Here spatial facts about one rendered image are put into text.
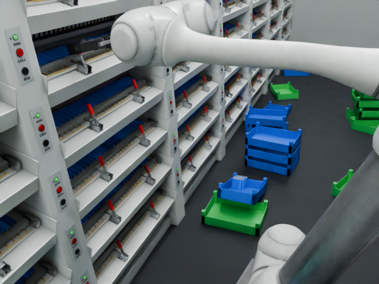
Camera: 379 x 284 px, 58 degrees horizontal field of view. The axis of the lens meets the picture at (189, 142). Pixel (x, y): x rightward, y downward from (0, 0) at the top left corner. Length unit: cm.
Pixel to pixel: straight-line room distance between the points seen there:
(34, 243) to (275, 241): 66
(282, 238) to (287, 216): 89
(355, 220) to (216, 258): 103
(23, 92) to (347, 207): 74
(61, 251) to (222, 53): 74
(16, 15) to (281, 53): 59
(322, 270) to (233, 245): 97
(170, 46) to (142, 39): 6
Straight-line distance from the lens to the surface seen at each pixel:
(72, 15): 103
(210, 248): 169
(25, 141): 93
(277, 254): 100
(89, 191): 118
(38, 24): 95
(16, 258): 102
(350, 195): 70
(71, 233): 111
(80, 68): 108
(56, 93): 97
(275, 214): 190
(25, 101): 90
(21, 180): 96
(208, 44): 68
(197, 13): 82
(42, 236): 106
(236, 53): 69
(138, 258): 162
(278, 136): 232
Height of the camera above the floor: 119
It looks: 27 degrees down
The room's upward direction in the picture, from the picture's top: 4 degrees counter-clockwise
